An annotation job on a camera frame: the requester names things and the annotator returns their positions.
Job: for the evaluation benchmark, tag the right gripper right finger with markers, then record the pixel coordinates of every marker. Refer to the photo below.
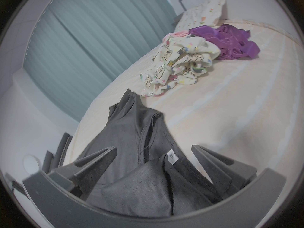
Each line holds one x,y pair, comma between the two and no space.
223,172

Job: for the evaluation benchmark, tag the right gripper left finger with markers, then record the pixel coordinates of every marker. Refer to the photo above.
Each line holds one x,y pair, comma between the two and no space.
90,172

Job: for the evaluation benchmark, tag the black T-shirt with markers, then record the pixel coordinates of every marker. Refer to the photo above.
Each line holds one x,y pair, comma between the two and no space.
133,132

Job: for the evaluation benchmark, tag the black chest of drawers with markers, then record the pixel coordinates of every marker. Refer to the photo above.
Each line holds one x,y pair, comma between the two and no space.
59,153

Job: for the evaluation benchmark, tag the bed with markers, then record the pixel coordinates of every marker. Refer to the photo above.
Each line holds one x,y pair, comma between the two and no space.
237,103

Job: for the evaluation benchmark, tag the white printed pyjama garment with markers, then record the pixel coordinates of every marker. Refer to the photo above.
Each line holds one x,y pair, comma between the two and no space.
185,60

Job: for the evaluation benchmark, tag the purple satin garment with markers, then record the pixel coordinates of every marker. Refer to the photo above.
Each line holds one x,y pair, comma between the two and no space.
228,41

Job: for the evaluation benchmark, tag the pink garment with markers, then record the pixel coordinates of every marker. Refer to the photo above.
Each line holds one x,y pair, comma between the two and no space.
177,35

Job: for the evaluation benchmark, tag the white flower printed pillow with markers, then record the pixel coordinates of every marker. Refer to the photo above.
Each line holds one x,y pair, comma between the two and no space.
201,15

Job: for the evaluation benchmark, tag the grey bedside table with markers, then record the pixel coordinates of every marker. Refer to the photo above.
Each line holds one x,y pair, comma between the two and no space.
177,20

